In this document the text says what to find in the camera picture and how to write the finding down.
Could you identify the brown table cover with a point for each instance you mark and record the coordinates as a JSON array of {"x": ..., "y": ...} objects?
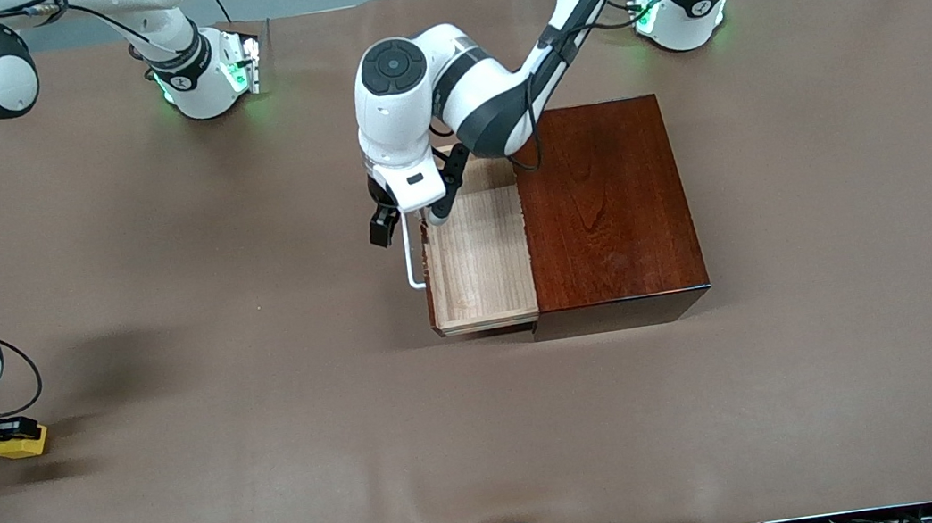
[{"x": 282, "y": 502}]

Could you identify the yellow block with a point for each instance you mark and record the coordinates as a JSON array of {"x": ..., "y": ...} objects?
[{"x": 26, "y": 445}]

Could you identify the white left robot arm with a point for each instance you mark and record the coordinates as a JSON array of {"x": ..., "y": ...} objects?
[{"x": 489, "y": 96}]

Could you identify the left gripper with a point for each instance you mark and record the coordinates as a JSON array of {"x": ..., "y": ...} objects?
[{"x": 381, "y": 221}]

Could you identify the dark brown wooden cabinet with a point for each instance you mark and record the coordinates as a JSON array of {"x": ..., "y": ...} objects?
[{"x": 603, "y": 207}]

